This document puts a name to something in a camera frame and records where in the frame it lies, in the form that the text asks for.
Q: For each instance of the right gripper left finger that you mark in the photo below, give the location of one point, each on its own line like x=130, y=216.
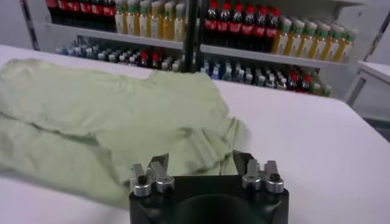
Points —
x=141, y=185

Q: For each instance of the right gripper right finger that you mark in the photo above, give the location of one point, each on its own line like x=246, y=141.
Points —
x=251, y=181

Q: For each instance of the light green polo shirt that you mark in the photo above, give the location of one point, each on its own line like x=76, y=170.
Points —
x=106, y=121

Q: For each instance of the red cap cola bottle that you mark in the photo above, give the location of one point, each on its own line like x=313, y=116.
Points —
x=271, y=35
x=144, y=60
x=109, y=15
x=210, y=27
x=306, y=83
x=75, y=13
x=63, y=12
x=86, y=14
x=155, y=61
x=223, y=29
x=51, y=12
x=235, y=30
x=97, y=14
x=259, y=33
x=247, y=32
x=294, y=82

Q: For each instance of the metal beverage display shelf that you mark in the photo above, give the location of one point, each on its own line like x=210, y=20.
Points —
x=274, y=57

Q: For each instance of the beverage display fridge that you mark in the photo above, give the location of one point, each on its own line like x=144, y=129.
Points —
x=122, y=38

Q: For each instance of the white side table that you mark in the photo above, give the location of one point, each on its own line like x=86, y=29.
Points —
x=374, y=68

